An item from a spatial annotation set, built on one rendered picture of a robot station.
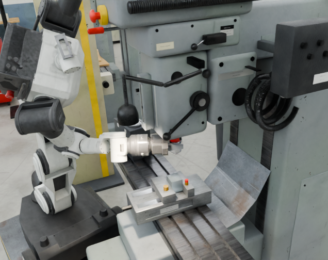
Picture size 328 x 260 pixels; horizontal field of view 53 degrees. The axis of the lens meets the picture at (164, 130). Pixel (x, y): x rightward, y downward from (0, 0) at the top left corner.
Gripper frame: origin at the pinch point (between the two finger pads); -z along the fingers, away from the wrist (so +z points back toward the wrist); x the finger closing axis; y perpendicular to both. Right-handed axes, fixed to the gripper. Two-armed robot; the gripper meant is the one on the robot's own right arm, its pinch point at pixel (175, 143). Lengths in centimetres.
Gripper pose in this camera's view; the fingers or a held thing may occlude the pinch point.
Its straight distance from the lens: 133.7
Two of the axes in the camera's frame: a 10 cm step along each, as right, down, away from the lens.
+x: -0.4, -4.4, 9.0
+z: -10.0, 0.5, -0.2
